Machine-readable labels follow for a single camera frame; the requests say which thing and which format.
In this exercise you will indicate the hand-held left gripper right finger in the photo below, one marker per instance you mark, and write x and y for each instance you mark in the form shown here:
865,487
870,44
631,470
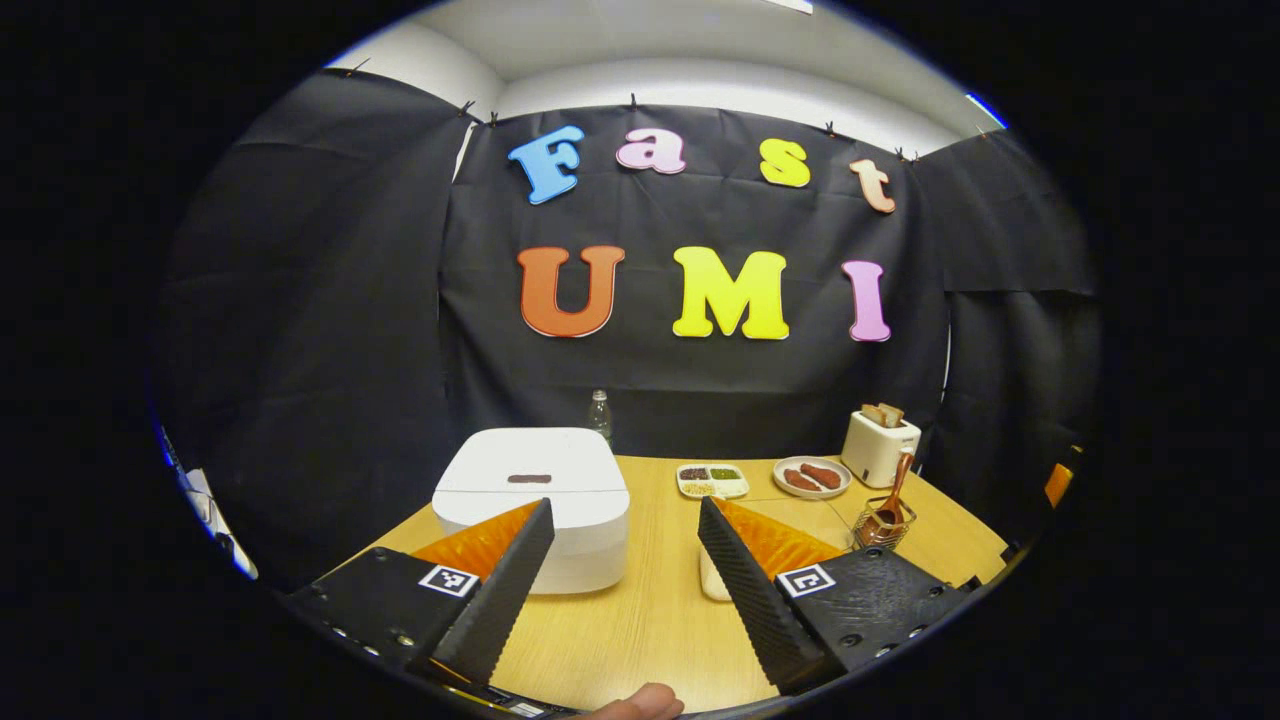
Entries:
750,590

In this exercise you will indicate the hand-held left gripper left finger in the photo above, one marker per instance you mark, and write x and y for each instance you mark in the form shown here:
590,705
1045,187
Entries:
495,600

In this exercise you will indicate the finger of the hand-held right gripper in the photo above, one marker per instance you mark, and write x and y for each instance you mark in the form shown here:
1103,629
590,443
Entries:
1060,482

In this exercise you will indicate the white rice heap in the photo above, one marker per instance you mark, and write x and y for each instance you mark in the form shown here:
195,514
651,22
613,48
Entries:
715,582

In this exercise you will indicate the white rice cooker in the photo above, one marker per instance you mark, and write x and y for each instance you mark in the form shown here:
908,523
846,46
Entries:
540,455

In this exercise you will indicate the brown wooden spoon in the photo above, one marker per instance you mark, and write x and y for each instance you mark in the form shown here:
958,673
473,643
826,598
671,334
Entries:
897,490

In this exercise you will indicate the white round plate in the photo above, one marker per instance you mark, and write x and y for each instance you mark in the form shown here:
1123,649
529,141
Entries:
812,494

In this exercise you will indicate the white divided grain dish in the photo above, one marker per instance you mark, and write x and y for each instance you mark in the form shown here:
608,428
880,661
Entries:
712,481

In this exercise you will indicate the brown meat piece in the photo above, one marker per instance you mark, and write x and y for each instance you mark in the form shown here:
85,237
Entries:
800,480
822,475

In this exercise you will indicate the toast slice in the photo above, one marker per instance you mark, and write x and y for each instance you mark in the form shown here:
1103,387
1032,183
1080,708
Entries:
872,415
892,414

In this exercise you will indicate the white toaster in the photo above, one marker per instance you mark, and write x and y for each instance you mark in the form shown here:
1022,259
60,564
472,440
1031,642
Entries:
878,455

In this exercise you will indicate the clear plastic water bottle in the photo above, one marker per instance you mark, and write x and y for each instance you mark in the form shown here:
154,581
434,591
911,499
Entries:
600,420

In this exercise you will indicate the black backdrop cloth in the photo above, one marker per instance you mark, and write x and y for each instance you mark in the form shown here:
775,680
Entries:
350,350

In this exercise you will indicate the white machine with black knob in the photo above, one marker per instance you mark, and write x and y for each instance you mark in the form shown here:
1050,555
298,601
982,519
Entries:
215,520

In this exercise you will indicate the ceiling light panel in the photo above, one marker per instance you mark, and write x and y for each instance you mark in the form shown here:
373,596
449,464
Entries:
790,5

